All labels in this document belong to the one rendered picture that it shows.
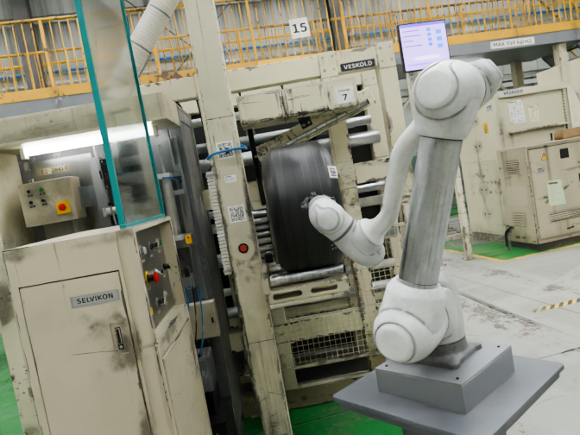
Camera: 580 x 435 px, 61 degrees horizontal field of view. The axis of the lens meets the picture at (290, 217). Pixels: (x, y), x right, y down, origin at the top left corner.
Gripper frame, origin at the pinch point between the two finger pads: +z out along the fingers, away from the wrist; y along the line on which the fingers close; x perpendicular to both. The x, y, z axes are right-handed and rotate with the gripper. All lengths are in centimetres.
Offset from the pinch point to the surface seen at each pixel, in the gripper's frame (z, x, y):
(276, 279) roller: 19.4, 37.1, 20.3
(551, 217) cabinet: 362, 140, -305
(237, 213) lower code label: 31.4, 7.5, 32.8
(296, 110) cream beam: 64, -33, -3
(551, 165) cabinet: 373, 80, -314
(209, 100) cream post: 39, -44, 37
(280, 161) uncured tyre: 22.7, -13.4, 10.4
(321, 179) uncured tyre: 14.0, -4.5, -5.2
